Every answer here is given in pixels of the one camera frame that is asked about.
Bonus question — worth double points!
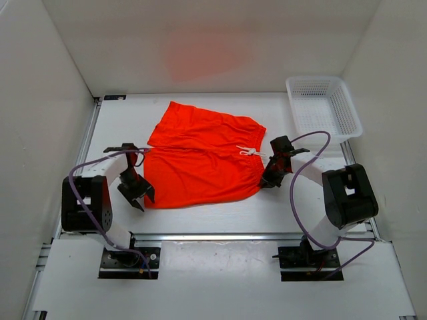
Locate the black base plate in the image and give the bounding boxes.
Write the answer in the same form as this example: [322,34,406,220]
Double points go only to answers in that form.
[272,236,344,282]
[98,239,161,280]

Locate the aluminium rail frame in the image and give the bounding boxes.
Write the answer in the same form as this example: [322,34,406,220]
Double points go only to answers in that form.
[21,95,418,320]

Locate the white plastic basket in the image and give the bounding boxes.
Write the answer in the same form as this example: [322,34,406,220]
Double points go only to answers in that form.
[286,76,363,144]

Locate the orange shorts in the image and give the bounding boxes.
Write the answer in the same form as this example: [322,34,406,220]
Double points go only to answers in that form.
[143,101,266,209]

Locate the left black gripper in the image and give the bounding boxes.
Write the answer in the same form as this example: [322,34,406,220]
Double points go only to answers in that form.
[117,169,155,210]

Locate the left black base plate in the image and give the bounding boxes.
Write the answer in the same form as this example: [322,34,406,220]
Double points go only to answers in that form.
[98,239,161,280]

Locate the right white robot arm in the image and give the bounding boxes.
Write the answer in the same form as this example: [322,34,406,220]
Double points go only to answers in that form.
[259,131,379,267]

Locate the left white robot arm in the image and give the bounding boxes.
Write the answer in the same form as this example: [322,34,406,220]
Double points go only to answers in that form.
[61,143,155,267]

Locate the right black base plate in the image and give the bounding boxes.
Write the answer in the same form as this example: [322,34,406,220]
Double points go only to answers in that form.
[272,236,344,282]

